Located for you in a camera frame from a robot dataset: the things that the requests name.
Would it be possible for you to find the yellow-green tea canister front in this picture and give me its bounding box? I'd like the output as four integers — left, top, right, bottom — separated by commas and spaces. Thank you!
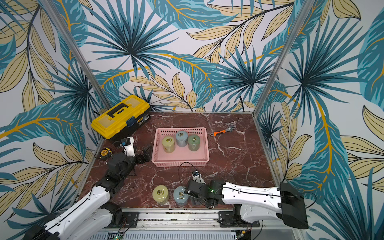
153, 185, 170, 206

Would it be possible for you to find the green tea canister back right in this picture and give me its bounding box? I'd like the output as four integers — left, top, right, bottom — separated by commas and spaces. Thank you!
188, 135, 201, 152

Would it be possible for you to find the yellow-green tea canister left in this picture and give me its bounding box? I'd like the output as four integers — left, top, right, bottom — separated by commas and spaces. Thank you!
162, 136, 176, 153

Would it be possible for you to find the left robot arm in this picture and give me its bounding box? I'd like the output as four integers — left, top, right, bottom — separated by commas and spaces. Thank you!
24, 146, 153, 240

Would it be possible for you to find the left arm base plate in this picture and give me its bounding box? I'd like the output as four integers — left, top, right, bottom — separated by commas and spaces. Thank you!
107, 212, 139, 229

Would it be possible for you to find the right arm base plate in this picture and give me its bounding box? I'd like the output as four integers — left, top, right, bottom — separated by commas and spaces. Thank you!
217, 211, 261, 228

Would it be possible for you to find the yellow black toolbox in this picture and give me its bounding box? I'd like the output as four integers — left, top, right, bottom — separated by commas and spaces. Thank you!
91, 95, 150, 140

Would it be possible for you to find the pink plastic basket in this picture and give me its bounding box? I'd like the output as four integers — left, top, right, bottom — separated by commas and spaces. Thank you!
152, 127, 210, 167

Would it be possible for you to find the yellow-green tea canister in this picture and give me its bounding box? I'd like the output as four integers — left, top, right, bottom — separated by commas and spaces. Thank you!
153, 185, 170, 206
162, 136, 176, 153

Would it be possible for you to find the aluminium front rail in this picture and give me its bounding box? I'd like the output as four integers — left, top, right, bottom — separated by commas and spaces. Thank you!
91, 208, 306, 240

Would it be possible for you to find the blue-grey tea canister back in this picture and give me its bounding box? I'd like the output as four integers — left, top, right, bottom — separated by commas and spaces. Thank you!
175, 131, 189, 148

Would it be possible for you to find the blue-grey tea canister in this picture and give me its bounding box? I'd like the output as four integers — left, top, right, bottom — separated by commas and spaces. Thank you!
175, 131, 189, 148
173, 186, 189, 207

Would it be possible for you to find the orange adjustable wrench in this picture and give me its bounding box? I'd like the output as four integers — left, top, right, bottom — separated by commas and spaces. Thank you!
211, 126, 236, 137

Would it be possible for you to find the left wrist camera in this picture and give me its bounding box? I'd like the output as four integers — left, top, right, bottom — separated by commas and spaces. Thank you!
121, 137, 135, 157

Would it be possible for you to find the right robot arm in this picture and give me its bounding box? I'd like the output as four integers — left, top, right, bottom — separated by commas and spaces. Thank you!
185, 180, 309, 230

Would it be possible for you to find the yellow black tape measure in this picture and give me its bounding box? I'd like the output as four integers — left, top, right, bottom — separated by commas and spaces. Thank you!
94, 148, 113, 161

